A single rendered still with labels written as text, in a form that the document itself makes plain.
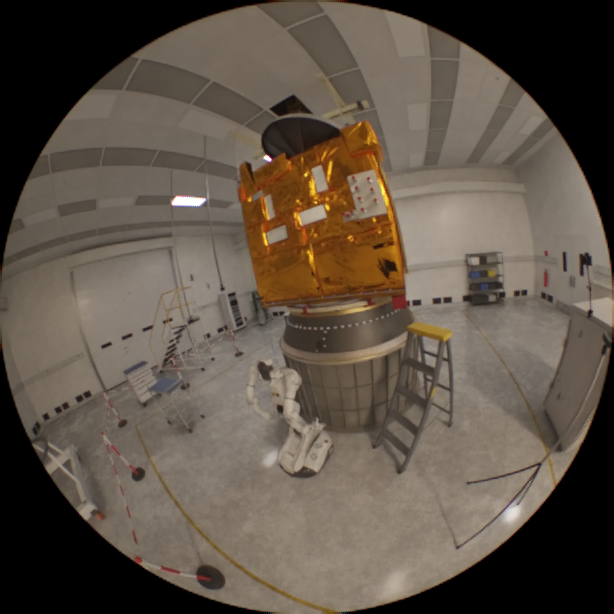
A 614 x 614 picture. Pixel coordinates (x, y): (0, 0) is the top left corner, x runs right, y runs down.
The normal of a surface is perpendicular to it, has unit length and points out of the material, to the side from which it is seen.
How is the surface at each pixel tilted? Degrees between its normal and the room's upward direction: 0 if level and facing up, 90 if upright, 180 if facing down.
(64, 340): 90
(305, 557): 0
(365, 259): 89
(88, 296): 90
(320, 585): 0
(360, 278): 89
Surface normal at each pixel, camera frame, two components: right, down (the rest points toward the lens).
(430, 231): -0.48, 0.27
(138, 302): 0.85, -0.07
